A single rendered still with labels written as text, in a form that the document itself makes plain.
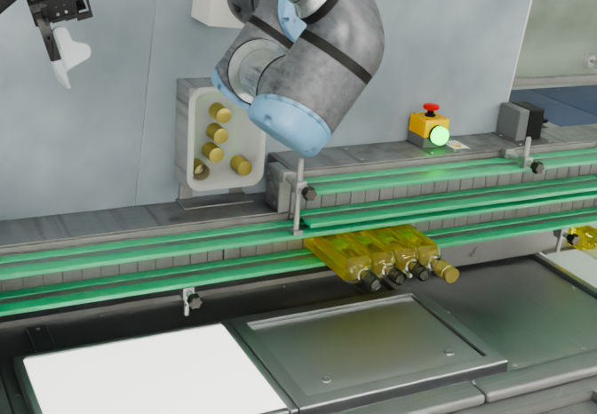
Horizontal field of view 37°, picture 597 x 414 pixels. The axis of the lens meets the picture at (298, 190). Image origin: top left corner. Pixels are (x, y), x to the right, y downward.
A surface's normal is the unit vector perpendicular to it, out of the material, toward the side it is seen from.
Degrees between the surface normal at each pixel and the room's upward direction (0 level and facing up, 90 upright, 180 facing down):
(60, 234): 90
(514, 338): 91
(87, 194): 0
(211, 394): 90
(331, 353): 90
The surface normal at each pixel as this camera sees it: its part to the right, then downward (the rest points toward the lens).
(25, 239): 0.07, -0.93
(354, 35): 0.20, 0.15
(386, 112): 0.44, 0.35
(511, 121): -0.89, 0.10
